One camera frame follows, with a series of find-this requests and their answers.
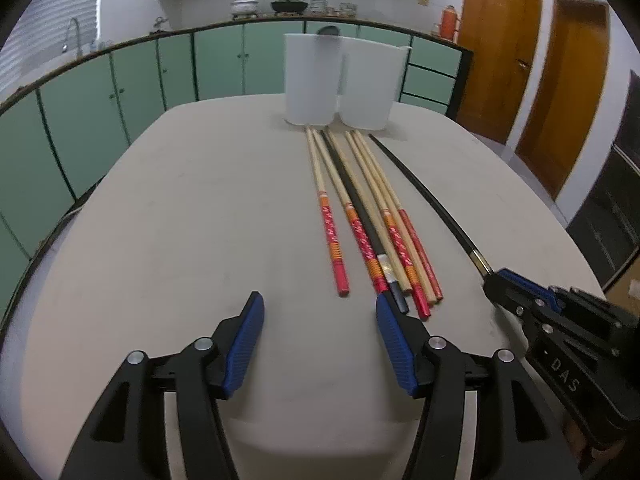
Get red floral bamboo chopstick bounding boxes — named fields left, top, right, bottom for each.
left=345, top=131, right=431, bottom=320

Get red-handled bamboo chopstick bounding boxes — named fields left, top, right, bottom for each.
left=310, top=128, right=388, bottom=294
left=305, top=127, right=350, bottom=297

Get black chopstick with silver band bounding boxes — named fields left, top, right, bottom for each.
left=320, top=128, right=409, bottom=314

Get metal spoon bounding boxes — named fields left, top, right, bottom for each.
left=317, top=25, right=341, bottom=37

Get thin red-end bamboo chopstick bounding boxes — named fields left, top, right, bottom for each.
left=352, top=130, right=442, bottom=304

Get green lower kitchen cabinets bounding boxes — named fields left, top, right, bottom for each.
left=1, top=18, right=323, bottom=304

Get dark glass cabinet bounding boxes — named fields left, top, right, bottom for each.
left=567, top=72, right=639, bottom=290

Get wooden door right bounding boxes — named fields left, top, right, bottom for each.
left=516, top=0, right=610, bottom=198

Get wooden door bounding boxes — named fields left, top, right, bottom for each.
left=457, top=0, right=542, bottom=144
left=516, top=0, right=610, bottom=198

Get wooden door left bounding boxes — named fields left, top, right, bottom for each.
left=457, top=0, right=542, bottom=144

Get orange thermos flask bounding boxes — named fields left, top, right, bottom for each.
left=439, top=6, right=459, bottom=42

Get white double utensil holder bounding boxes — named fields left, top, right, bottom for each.
left=284, top=34, right=410, bottom=131

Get black wok with lid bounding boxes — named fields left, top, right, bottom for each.
left=270, top=0, right=308, bottom=15

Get white enamel pot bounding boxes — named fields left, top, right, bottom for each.
left=231, top=0, right=258, bottom=20

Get chrome sink faucet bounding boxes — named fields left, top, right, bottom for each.
left=61, top=18, right=82, bottom=58

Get white window blinds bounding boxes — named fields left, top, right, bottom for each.
left=1, top=0, right=99, bottom=88

